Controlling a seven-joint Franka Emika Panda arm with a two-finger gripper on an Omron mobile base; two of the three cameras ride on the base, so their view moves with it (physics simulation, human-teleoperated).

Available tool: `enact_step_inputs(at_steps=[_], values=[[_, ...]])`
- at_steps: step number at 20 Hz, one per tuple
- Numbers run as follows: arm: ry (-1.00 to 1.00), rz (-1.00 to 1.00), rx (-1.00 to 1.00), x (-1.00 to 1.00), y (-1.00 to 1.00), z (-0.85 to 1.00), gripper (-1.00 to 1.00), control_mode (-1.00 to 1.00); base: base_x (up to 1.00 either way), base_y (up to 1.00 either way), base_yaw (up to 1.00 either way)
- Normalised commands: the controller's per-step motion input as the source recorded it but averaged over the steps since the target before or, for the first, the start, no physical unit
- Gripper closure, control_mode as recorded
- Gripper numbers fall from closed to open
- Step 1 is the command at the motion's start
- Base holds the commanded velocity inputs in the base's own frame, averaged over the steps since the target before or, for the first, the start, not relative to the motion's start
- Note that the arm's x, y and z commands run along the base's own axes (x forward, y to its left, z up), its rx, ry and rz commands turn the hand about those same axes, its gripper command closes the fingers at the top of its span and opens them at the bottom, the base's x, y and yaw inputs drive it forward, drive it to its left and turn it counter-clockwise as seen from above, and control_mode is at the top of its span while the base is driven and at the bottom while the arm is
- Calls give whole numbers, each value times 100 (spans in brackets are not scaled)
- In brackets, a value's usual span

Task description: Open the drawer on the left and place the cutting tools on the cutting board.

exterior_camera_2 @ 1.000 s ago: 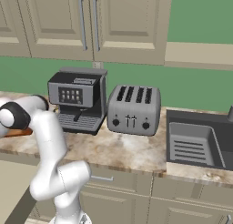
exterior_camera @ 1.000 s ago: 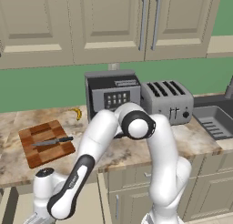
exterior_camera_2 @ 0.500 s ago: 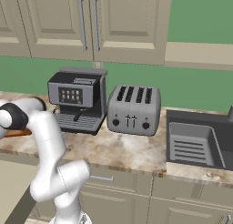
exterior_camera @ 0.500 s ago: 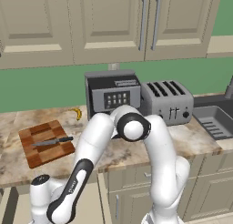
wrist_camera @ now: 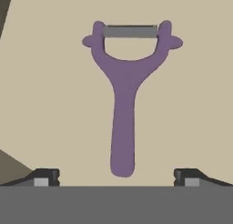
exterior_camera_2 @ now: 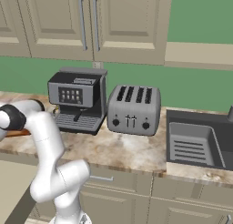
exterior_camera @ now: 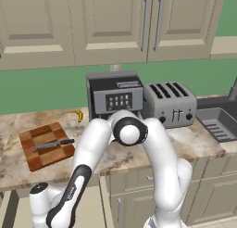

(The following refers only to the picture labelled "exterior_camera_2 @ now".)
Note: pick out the dark grey sink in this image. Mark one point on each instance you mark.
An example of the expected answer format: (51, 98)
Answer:
(194, 142)

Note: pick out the beige wall cupboard door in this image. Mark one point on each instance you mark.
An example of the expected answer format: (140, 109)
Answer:
(133, 21)
(54, 18)
(9, 21)

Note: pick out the beige wall ledge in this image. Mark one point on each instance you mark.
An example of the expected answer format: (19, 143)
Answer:
(198, 56)

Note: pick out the beige drawer front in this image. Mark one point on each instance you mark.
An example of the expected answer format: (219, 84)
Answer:
(127, 182)
(188, 191)

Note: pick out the grey wall socket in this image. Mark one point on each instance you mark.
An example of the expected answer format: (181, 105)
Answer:
(97, 65)

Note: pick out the brown wooden cutting board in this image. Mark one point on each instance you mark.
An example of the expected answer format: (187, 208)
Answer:
(18, 132)

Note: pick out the grey four-slot toaster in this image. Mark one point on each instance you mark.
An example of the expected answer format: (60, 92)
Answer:
(133, 112)

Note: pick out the beige base cupboard door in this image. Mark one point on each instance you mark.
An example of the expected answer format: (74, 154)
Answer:
(115, 208)
(182, 214)

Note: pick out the grey tap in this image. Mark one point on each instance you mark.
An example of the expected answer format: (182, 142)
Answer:
(230, 114)

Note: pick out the grey black coffee machine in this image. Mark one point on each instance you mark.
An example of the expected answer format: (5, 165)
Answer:
(77, 94)

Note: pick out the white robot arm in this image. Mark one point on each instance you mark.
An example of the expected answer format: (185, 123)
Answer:
(45, 133)

